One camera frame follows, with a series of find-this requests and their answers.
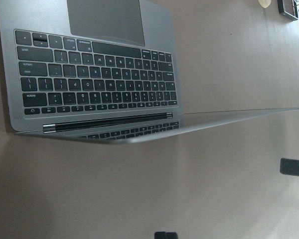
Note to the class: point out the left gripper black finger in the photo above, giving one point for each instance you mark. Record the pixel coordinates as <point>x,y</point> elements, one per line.
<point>165,235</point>

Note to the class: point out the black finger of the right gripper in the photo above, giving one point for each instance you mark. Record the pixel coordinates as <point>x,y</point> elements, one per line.
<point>289,167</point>

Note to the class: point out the grey laptop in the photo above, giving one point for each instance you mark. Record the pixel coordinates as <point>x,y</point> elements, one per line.
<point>137,70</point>

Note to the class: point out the dark wooden tray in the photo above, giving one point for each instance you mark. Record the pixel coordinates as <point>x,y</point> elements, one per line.
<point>289,8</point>

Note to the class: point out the wooden stand with round base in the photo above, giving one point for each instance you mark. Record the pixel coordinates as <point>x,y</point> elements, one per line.
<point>264,3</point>

